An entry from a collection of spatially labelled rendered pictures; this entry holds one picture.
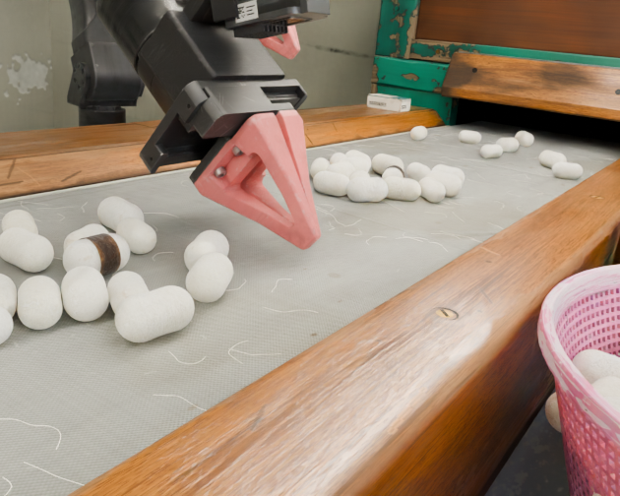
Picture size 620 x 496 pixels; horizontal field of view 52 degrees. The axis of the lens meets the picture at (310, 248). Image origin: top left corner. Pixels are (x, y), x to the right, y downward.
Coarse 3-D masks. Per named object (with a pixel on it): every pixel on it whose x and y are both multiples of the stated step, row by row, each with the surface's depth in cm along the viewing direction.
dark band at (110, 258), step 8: (96, 240) 32; (104, 240) 33; (112, 240) 33; (96, 248) 32; (104, 248) 32; (112, 248) 33; (104, 256) 32; (112, 256) 33; (120, 256) 33; (104, 264) 32; (112, 264) 33; (104, 272) 33; (112, 272) 33
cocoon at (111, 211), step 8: (104, 200) 40; (112, 200) 40; (120, 200) 40; (104, 208) 40; (112, 208) 39; (120, 208) 39; (128, 208) 39; (136, 208) 39; (104, 216) 39; (112, 216) 39; (120, 216) 39; (128, 216) 39; (136, 216) 39; (104, 224) 40; (112, 224) 39
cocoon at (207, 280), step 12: (216, 252) 33; (204, 264) 31; (216, 264) 31; (228, 264) 32; (192, 276) 30; (204, 276) 30; (216, 276) 30; (228, 276) 32; (192, 288) 30; (204, 288) 30; (216, 288) 30; (204, 300) 31
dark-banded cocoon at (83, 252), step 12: (84, 240) 32; (120, 240) 33; (72, 252) 32; (84, 252) 32; (96, 252) 32; (120, 252) 33; (72, 264) 32; (84, 264) 32; (96, 264) 32; (120, 264) 33
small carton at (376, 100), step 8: (368, 96) 100; (376, 96) 99; (384, 96) 99; (392, 96) 99; (400, 96) 100; (368, 104) 100; (376, 104) 100; (384, 104) 99; (392, 104) 98; (400, 104) 97; (408, 104) 100
